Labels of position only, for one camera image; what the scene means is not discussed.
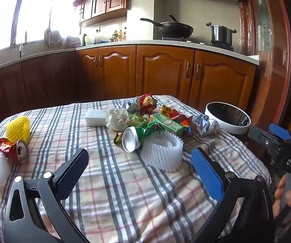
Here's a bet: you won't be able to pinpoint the silver foil wrapper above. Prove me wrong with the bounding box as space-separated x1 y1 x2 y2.
195 114 220 136

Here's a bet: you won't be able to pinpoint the orange snack bag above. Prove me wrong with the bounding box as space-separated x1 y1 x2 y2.
168 109 193 135

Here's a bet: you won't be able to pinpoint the green drink carton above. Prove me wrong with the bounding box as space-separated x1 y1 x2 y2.
150 113 184 137

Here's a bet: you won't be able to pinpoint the white foam net sleeve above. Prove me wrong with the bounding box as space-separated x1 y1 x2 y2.
141 131 184 172

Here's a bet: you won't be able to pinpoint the red snack bag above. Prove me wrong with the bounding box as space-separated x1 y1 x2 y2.
139 93 158 115

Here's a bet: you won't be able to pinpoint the crushed silver can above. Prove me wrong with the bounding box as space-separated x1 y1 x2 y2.
122 126 144 152

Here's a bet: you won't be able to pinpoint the white paper ball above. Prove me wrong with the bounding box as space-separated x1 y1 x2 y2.
106 109 130 132

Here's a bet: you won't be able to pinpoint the yellow snack packet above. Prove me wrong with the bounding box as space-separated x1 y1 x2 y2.
159 105 180 120

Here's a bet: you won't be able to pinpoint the green spout pouch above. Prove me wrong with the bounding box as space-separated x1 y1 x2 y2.
130 114 164 144

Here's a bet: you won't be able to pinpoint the blue-white wrapper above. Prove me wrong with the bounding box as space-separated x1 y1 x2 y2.
122 97 141 115

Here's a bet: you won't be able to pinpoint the white round trash bin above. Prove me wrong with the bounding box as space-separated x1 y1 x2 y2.
204 101 251 135

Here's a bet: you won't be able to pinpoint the person's right hand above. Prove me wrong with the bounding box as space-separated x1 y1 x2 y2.
272 174 291 219

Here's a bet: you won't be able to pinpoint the red crushed can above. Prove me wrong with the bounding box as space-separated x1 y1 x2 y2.
0 138 29 162

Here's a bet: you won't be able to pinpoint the wooden lower cabinets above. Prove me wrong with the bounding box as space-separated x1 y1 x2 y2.
0 45 256 122

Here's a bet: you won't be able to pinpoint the yellow foam net sleeve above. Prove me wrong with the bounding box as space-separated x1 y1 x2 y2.
5 116 30 143

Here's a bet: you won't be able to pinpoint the wooden door with glass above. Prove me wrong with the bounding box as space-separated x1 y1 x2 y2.
239 0 291 130

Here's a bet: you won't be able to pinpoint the steel cooking pot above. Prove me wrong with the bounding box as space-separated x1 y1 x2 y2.
206 22 237 46

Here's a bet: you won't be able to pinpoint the plaid tablecloth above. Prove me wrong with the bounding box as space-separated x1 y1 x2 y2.
0 99 271 242

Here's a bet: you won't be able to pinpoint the white foam block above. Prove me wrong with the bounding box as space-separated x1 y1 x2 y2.
85 109 108 127

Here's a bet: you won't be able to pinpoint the black wok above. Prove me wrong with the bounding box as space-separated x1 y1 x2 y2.
140 14 194 39

